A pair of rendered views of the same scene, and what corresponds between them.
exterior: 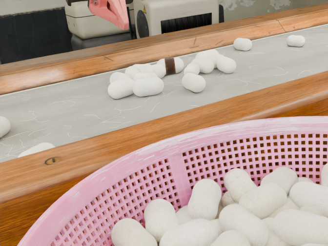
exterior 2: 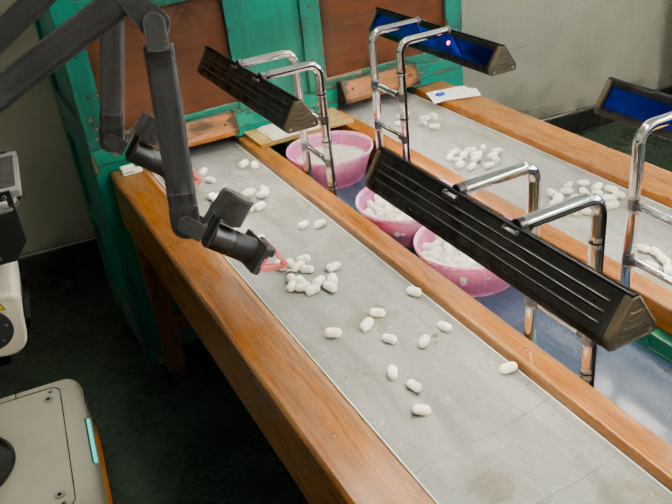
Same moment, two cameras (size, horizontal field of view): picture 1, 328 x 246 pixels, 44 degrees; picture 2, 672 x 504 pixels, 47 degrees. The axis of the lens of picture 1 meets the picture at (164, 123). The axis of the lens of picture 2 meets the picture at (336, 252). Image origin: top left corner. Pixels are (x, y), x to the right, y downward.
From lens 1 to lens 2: 175 cm
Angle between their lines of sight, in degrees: 80
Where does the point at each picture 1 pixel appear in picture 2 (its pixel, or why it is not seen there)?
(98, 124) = (370, 291)
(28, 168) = (435, 280)
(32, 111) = (338, 317)
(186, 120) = (404, 258)
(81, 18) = not seen: outside the picture
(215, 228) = (450, 261)
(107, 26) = not seen: outside the picture
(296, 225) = (452, 251)
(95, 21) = not seen: outside the picture
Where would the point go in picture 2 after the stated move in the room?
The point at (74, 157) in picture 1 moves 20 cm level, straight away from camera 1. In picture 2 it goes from (429, 274) to (342, 296)
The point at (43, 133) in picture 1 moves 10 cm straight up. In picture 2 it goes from (375, 304) to (371, 264)
